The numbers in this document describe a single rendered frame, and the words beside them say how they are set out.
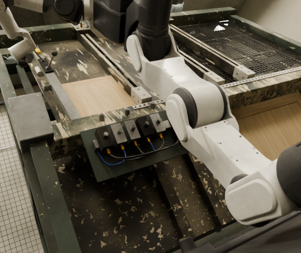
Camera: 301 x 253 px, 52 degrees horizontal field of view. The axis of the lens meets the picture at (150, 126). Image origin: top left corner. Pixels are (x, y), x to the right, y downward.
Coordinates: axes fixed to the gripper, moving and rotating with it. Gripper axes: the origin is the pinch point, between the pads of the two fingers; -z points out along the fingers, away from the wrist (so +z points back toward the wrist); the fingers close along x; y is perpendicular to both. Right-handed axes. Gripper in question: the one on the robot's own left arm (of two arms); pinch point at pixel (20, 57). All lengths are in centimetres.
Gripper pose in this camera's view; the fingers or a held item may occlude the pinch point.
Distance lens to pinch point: 191.2
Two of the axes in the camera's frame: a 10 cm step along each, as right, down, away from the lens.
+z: 4.3, 0.1, -9.0
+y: 8.8, -2.4, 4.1
